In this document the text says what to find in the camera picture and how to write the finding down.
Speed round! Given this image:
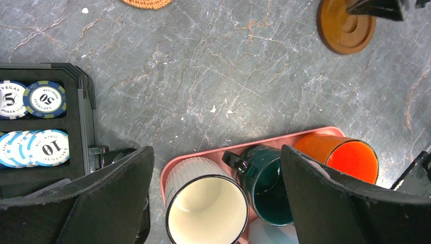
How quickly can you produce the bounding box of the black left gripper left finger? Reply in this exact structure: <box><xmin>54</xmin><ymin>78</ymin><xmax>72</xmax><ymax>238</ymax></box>
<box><xmin>1</xmin><ymin>146</ymin><xmax>155</xmax><ymax>243</ymax></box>

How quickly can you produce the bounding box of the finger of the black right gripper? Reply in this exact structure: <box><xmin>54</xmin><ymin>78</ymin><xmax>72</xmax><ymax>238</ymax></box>
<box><xmin>347</xmin><ymin>0</ymin><xmax>409</xmax><ymax>21</ymax></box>

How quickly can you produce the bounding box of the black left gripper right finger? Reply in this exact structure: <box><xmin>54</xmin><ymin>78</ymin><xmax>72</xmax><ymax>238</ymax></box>
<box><xmin>281</xmin><ymin>145</ymin><xmax>430</xmax><ymax>243</ymax></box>

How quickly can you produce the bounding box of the brown wooden coaster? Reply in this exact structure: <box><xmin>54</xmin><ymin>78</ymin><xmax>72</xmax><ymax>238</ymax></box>
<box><xmin>317</xmin><ymin>0</ymin><xmax>377</xmax><ymax>55</ymax></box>

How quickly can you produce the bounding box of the orange mug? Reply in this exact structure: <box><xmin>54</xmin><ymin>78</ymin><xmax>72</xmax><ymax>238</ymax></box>
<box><xmin>294</xmin><ymin>133</ymin><xmax>379</xmax><ymax>185</ymax></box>

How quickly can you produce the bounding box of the woven rattan coaster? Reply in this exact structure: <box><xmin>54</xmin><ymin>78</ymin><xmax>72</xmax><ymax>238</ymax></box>
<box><xmin>121</xmin><ymin>0</ymin><xmax>172</xmax><ymax>10</ymax></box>

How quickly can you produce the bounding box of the dark green mug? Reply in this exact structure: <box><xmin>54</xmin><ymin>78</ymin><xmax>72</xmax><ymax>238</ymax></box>
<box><xmin>222</xmin><ymin>145</ymin><xmax>294</xmax><ymax>227</ymax></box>

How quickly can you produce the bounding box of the white ten poker chip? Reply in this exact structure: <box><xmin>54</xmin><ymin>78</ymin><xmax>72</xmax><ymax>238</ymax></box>
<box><xmin>26</xmin><ymin>129</ymin><xmax>70</xmax><ymax>167</ymax></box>

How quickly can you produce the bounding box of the black poker chip case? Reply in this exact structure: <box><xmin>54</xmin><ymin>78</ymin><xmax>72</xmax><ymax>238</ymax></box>
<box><xmin>0</xmin><ymin>63</ymin><xmax>151</xmax><ymax>244</ymax></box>

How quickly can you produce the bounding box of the white ribbed black-rimmed mug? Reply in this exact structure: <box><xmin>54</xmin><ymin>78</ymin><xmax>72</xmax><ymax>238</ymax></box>
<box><xmin>165</xmin><ymin>157</ymin><xmax>249</xmax><ymax>243</ymax></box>

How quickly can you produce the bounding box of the pink plastic tray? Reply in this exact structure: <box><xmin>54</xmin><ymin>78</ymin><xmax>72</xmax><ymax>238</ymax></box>
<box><xmin>160</xmin><ymin>126</ymin><xmax>346</xmax><ymax>244</ymax></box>

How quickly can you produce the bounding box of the blue fifty poker chip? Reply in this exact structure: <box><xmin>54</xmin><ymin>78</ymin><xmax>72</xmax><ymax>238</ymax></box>
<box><xmin>23</xmin><ymin>80</ymin><xmax>67</xmax><ymax>119</ymax></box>

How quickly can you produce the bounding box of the white five poker chip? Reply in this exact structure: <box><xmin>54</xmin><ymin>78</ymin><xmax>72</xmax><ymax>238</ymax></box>
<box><xmin>1</xmin><ymin>80</ymin><xmax>28</xmax><ymax>120</ymax></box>

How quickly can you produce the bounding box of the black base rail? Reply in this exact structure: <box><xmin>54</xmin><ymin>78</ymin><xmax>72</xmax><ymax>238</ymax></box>
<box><xmin>390</xmin><ymin>143</ymin><xmax>430</xmax><ymax>198</ymax></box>

